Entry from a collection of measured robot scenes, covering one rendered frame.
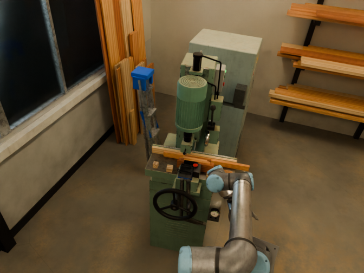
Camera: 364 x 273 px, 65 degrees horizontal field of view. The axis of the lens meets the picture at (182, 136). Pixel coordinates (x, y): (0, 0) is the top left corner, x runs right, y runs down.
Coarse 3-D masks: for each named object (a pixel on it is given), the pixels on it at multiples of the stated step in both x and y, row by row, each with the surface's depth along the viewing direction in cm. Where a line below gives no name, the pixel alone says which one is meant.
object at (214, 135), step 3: (216, 126) 204; (219, 126) 204; (216, 129) 201; (219, 129) 203; (210, 132) 201; (213, 132) 201; (216, 132) 200; (219, 132) 202; (210, 135) 203; (213, 135) 203; (216, 135) 202; (210, 138) 205; (213, 138) 204; (216, 138) 204; (210, 141) 206; (213, 141) 206; (216, 141) 205; (216, 144) 207
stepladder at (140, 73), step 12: (132, 72) 248; (144, 72) 250; (144, 84) 249; (144, 96) 259; (144, 108) 262; (156, 108) 281; (144, 120) 272; (156, 120) 292; (144, 132) 280; (156, 132) 290
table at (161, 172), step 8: (152, 160) 198; (160, 160) 198; (168, 160) 199; (176, 160) 199; (152, 168) 191; (160, 168) 192; (176, 168) 193; (224, 168) 196; (232, 168) 196; (152, 176) 193; (160, 176) 192; (168, 176) 190; (176, 176) 189; (200, 176) 188; (200, 184) 187; (192, 192) 181
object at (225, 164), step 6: (168, 156) 201; (174, 156) 200; (180, 156) 199; (216, 162) 196; (222, 162) 195; (228, 162) 195; (234, 162) 195; (234, 168) 196; (240, 168) 195; (246, 168) 194
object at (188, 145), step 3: (192, 135) 195; (183, 138) 192; (192, 138) 193; (183, 141) 189; (192, 141) 191; (183, 144) 187; (186, 144) 187; (189, 144) 188; (192, 144) 195; (183, 147) 188; (186, 147) 188; (189, 147) 187; (180, 150) 190; (183, 150) 190; (186, 150) 189; (189, 150) 189; (189, 153) 190
